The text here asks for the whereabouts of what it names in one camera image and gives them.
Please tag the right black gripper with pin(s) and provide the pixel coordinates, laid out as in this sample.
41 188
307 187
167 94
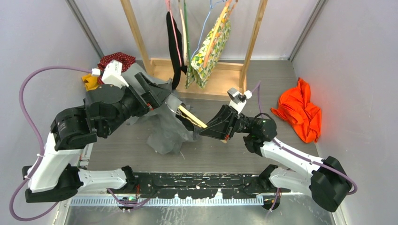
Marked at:
223 124

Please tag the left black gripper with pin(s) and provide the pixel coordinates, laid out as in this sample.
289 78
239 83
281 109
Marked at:
154 95

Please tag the yellow hanger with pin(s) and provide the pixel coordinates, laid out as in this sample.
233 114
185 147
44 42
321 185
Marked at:
190 120

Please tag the black skirt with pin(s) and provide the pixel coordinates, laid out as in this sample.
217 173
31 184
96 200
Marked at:
173 52

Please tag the grey garment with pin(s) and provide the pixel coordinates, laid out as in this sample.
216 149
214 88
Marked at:
170 131

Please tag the lemon print skirt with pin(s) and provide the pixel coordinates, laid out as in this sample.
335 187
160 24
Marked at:
196 73

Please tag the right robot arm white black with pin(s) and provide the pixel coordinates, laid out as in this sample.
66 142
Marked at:
324 180

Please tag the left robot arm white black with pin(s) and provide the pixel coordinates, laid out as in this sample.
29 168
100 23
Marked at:
105 109

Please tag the wooden hanger rack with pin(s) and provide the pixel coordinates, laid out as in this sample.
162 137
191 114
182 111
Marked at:
225 75

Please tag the beige hanger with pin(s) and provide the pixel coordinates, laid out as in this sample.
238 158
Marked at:
184 34

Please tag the green hanger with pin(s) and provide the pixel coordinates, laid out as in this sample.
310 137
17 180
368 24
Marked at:
186 31

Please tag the pink hanger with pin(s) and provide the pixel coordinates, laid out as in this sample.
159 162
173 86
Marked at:
168 5

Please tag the orange wavy hanger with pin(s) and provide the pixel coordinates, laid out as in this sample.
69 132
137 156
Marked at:
231 7

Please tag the red polka dot garment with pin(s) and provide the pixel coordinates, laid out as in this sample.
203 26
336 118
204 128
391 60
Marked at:
125 59

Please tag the mustard yellow garment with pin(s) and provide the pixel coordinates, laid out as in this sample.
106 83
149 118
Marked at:
90 82

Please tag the orange garment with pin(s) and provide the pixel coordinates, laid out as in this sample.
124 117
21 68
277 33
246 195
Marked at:
295 107

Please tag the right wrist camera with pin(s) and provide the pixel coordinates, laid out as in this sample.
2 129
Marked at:
237 99

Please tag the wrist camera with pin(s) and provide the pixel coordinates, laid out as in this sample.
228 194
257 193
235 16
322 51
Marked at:
237 99
112 74

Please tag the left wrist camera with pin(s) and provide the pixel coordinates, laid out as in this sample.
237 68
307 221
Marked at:
112 74

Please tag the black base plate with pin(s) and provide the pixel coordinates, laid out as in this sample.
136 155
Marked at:
197 185

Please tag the aluminium slotted rail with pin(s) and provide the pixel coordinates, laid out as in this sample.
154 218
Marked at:
216 201

